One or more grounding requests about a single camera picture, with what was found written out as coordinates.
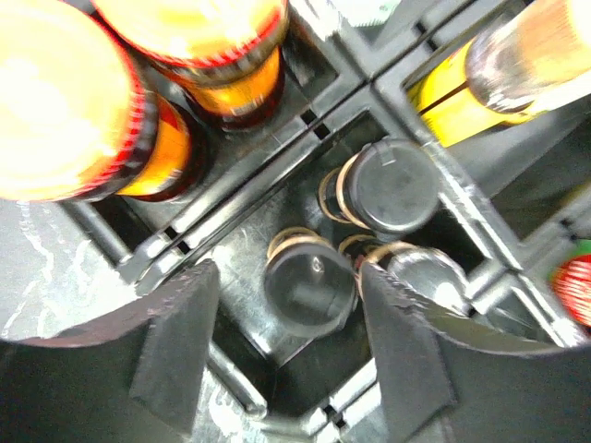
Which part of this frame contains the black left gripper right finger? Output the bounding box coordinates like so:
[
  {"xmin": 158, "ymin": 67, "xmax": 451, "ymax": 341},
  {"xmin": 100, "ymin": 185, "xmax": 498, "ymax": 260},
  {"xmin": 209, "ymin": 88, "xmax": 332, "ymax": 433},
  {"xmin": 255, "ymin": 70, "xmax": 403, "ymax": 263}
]
[{"xmin": 360, "ymin": 264, "xmax": 590, "ymax": 442}]

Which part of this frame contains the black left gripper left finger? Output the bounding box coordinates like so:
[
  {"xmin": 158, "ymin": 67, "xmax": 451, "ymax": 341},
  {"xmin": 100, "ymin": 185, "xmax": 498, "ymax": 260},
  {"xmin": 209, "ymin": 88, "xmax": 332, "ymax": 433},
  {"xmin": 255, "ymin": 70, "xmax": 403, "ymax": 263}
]
[{"xmin": 1, "ymin": 260, "xmax": 220, "ymax": 442}]

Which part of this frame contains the red sauce bottle front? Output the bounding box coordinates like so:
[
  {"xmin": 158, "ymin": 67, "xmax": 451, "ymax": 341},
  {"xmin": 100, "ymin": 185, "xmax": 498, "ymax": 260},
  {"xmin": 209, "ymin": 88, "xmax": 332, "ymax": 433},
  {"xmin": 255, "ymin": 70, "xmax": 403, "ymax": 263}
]
[{"xmin": 550, "ymin": 254, "xmax": 590, "ymax": 328}]

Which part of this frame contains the yellow label bottle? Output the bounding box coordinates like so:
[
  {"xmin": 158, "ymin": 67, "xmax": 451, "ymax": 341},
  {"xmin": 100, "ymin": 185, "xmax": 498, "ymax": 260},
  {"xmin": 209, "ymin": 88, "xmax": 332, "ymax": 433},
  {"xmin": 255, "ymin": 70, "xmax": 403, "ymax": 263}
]
[{"xmin": 407, "ymin": 0, "xmax": 590, "ymax": 147}]

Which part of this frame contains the black compartment organizer tray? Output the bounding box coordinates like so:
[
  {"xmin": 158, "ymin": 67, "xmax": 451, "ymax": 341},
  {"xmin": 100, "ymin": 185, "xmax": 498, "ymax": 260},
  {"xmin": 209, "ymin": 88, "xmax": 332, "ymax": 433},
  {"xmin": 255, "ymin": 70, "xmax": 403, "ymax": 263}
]
[{"xmin": 59, "ymin": 0, "xmax": 591, "ymax": 443}]

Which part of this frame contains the red lid jar back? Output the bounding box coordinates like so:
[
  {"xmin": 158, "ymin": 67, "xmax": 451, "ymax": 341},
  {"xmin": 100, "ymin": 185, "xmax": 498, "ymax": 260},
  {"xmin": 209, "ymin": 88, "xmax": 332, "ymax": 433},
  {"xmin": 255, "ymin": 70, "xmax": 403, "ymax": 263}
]
[{"xmin": 93, "ymin": 0, "xmax": 289, "ymax": 130}]

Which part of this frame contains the small glass jar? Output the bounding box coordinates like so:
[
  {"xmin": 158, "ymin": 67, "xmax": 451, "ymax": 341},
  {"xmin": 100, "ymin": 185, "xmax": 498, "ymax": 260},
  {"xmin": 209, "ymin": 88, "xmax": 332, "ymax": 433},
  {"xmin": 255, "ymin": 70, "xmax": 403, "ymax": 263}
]
[
  {"xmin": 263, "ymin": 226, "xmax": 356, "ymax": 339},
  {"xmin": 338, "ymin": 234, "xmax": 471, "ymax": 317}
]

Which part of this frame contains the red lid jar front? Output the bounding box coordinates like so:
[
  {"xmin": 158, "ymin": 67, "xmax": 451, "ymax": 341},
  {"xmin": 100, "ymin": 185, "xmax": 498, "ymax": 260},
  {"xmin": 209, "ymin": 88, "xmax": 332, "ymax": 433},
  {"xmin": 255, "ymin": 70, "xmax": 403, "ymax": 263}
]
[{"xmin": 1, "ymin": 1, "xmax": 208, "ymax": 202}]

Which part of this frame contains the red lid jar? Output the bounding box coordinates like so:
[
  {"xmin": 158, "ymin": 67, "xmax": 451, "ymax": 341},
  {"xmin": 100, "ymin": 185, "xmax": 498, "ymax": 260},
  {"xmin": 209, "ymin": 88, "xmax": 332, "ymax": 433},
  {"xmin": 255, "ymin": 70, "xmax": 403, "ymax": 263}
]
[
  {"xmin": 93, "ymin": 0, "xmax": 289, "ymax": 130},
  {"xmin": 1, "ymin": 1, "xmax": 208, "ymax": 202}
]

